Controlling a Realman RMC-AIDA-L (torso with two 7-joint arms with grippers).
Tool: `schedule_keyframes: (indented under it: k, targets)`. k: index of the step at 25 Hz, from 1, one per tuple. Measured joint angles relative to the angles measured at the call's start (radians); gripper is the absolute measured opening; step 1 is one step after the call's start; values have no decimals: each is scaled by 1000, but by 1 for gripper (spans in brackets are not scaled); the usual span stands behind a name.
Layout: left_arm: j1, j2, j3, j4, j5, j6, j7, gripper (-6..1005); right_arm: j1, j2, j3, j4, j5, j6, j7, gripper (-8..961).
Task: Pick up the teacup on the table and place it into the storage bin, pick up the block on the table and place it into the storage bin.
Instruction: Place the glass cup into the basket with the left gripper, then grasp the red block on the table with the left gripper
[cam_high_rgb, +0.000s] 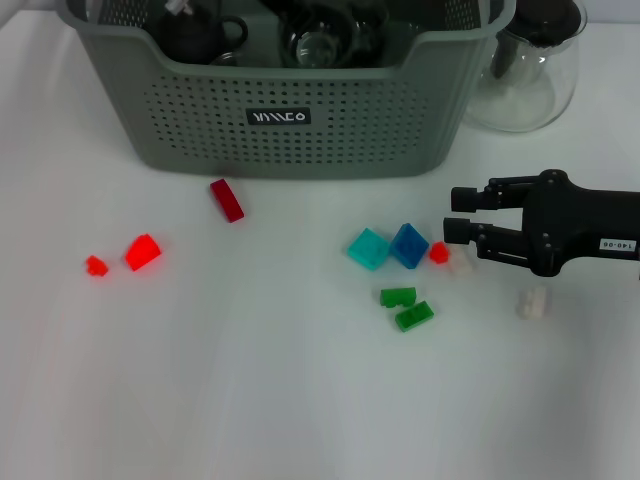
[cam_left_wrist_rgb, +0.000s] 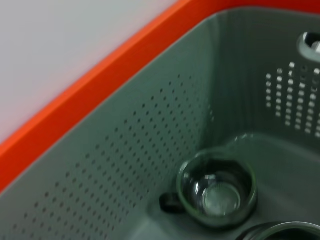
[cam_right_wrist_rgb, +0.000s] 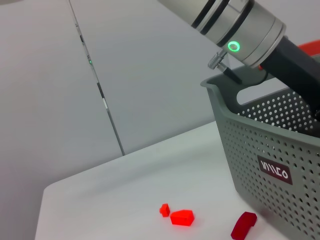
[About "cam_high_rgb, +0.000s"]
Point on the grey perforated storage bin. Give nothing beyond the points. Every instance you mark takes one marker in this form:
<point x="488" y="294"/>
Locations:
<point x="325" y="140"/>

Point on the blue square building block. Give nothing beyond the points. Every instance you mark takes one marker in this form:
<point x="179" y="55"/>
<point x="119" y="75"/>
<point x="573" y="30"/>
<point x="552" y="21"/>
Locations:
<point x="409" y="246"/>

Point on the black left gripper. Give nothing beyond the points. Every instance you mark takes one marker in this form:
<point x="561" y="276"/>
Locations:
<point x="305" y="10"/>

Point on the glass teacup with black base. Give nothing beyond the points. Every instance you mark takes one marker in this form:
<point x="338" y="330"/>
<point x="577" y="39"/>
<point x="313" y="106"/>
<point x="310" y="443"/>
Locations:
<point x="370" y="30"/>
<point x="227" y="59"/>
<point x="310" y="50"/>

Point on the white building block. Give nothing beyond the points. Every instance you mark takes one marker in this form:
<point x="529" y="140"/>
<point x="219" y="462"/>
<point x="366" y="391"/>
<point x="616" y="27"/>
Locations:
<point x="461" y="262"/>
<point x="531" y="303"/>

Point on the bright red sloped block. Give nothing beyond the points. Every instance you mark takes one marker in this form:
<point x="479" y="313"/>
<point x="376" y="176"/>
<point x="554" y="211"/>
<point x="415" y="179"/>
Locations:
<point x="142" y="252"/>

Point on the glass carafe with black lid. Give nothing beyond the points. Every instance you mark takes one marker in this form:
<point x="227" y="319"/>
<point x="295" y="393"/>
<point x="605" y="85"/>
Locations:
<point x="525" y="95"/>

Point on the green building block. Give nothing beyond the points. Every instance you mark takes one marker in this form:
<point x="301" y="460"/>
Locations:
<point x="397" y="296"/>
<point x="414" y="316"/>

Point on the dark red long brick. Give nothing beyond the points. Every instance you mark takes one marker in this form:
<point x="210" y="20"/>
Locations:
<point x="227" y="200"/>

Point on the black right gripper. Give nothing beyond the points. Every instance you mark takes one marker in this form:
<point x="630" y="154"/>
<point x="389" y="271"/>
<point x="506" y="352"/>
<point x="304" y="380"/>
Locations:
<point x="575" y="225"/>

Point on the teal square building block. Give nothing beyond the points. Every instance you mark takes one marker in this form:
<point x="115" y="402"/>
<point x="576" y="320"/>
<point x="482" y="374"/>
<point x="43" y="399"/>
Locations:
<point x="369" y="249"/>

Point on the small red building block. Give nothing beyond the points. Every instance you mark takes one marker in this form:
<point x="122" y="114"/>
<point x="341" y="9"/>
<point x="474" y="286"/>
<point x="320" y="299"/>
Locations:
<point x="438" y="253"/>

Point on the dark clay teapot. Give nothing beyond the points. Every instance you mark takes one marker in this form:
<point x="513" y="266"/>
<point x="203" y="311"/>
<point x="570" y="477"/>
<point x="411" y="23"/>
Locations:
<point x="192" y="37"/>

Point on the small bright red block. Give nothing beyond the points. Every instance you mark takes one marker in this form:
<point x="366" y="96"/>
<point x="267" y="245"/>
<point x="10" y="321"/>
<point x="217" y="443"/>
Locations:
<point x="96" y="266"/>

